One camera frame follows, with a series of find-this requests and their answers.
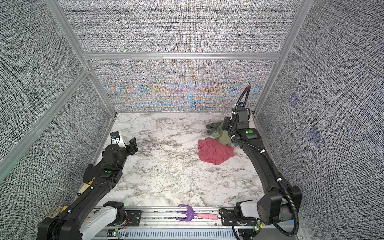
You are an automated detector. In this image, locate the olive green cloth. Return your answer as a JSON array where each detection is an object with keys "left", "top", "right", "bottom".
[{"left": 206, "top": 121, "right": 233, "bottom": 146}]

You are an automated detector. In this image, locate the dark red cloth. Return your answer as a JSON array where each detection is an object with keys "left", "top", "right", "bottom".
[{"left": 198, "top": 138, "right": 234, "bottom": 166}]

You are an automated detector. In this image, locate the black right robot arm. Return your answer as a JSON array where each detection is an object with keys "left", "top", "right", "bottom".
[{"left": 224, "top": 107, "right": 303, "bottom": 237}]

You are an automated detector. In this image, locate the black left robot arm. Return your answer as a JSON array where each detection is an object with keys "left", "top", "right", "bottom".
[{"left": 37, "top": 138, "right": 138, "bottom": 240}]

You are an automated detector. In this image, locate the yellow cloth under glove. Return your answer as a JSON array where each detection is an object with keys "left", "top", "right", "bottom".
[{"left": 61, "top": 176, "right": 97, "bottom": 212}]

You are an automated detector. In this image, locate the purple pink toy rake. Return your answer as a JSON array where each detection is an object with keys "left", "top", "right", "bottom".
[{"left": 176, "top": 205, "right": 218, "bottom": 222}]

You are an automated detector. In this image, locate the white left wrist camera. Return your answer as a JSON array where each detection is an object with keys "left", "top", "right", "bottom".
[{"left": 110, "top": 131, "right": 126, "bottom": 148}]

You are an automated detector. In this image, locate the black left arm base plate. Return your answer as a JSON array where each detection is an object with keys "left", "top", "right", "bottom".
[{"left": 122, "top": 210, "right": 143, "bottom": 227}]

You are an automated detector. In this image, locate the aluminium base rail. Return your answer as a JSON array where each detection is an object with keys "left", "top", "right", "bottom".
[{"left": 89, "top": 206, "right": 304, "bottom": 240}]

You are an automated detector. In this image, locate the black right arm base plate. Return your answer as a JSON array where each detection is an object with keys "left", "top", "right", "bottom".
[{"left": 219, "top": 207, "right": 260, "bottom": 226}]

